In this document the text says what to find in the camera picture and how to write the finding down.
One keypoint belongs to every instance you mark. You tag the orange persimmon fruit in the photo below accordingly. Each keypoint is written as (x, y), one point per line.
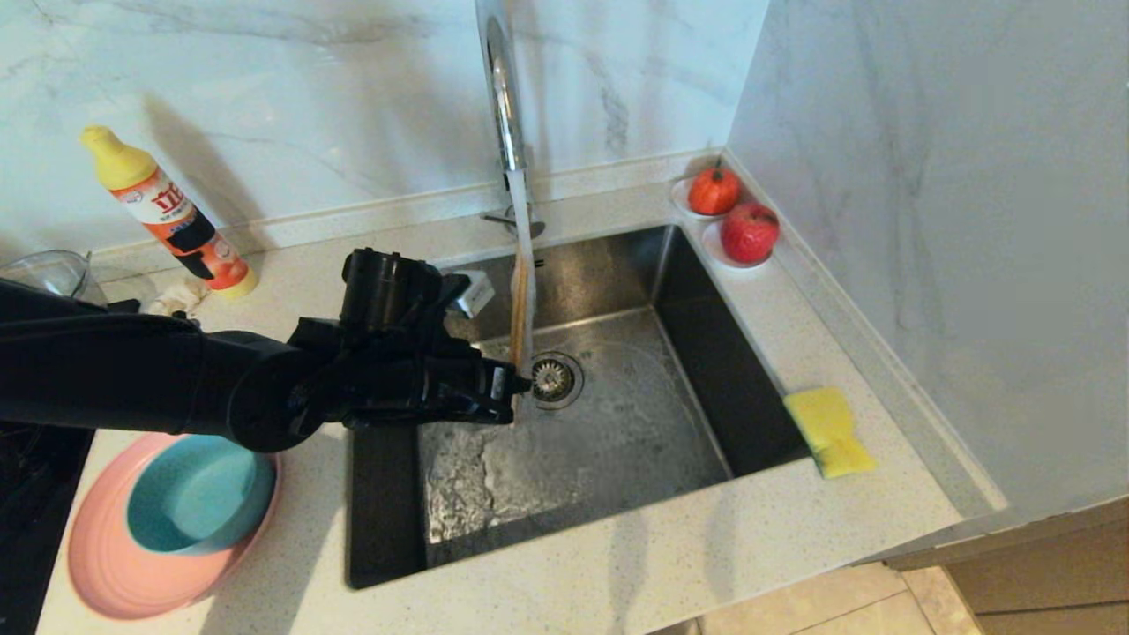
(713, 192)

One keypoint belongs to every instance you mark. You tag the pink plate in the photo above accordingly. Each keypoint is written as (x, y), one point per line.
(106, 564)

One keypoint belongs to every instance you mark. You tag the crumpled white tissue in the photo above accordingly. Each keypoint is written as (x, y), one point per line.
(181, 295)

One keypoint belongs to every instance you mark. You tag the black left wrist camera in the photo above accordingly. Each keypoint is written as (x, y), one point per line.
(384, 282)

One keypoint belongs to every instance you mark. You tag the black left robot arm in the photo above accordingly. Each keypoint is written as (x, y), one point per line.
(132, 379)

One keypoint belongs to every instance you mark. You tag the small white dish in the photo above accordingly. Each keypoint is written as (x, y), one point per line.
(710, 246)
(678, 200)

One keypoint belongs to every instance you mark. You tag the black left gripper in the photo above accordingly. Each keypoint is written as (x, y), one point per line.
(397, 379)

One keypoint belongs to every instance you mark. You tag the stainless steel sink basin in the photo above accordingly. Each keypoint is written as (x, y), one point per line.
(635, 291)

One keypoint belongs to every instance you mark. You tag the red apple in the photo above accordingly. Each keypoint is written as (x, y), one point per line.
(749, 233)

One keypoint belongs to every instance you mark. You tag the teal bowl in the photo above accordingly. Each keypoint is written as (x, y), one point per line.
(198, 503)

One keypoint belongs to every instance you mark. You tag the clear glass bowl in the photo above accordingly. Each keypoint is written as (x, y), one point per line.
(48, 269)

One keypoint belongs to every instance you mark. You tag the yellow sponge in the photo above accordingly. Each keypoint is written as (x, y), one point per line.
(831, 432)

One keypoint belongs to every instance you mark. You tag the wooden cabinet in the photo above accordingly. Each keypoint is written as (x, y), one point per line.
(1041, 573)

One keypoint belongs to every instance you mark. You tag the chrome kitchen faucet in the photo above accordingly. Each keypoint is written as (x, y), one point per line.
(504, 115)

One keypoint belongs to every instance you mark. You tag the yellow-capped orange dish soap bottle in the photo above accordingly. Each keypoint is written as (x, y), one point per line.
(128, 168)

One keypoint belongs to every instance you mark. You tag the black induction cooktop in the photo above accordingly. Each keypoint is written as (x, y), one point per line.
(35, 529)

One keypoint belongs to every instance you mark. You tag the round metal drain strainer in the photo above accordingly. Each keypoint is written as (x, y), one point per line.
(560, 381)

